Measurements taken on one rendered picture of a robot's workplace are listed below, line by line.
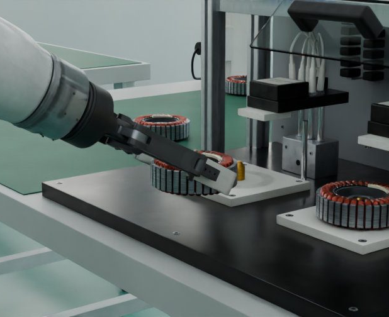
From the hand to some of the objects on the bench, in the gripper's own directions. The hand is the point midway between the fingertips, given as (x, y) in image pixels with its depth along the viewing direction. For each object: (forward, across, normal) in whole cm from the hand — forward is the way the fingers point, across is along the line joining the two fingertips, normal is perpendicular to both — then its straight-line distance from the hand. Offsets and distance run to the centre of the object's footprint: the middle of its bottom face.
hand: (192, 169), depth 117 cm
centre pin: (+16, -9, +3) cm, 19 cm away
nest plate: (+17, -9, +2) cm, 19 cm away
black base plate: (+19, +3, 0) cm, 19 cm away
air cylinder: (+29, -9, +9) cm, 32 cm away
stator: (+16, +15, +3) cm, 22 cm away
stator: (+32, -52, +8) cm, 61 cm away
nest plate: (+17, +15, +2) cm, 22 cm away
